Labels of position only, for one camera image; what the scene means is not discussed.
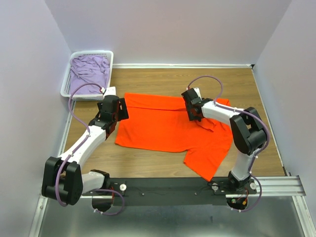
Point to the orange t-shirt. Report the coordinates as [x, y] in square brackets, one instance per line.
[161, 123]

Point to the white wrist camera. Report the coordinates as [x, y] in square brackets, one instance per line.
[197, 90]
[108, 91]

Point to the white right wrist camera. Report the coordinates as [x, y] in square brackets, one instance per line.
[197, 90]

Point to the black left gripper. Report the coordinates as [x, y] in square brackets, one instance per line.
[123, 113]

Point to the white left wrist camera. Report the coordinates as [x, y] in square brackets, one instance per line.
[108, 91]

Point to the purple t-shirt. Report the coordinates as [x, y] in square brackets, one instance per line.
[89, 69]

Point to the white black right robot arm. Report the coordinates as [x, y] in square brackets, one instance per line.
[250, 134]

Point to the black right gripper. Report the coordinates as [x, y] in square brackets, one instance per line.
[190, 117]

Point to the white perforated plastic basket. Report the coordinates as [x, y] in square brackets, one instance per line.
[65, 88]

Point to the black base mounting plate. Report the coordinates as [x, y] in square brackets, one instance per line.
[170, 191]

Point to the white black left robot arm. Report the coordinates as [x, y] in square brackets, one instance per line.
[63, 180]

